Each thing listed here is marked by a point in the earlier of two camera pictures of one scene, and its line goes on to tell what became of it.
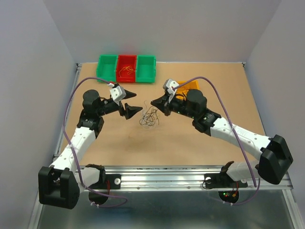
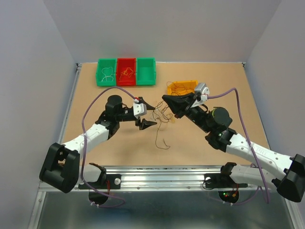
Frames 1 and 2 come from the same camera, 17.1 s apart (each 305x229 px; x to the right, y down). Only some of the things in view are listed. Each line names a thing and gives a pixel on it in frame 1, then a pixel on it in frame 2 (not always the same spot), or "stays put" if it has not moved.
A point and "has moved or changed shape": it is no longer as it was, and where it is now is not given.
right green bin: [146, 68] stays put
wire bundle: [149, 115] has moved or changed shape
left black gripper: [129, 110] to [144, 123]
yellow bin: [181, 92] stays put
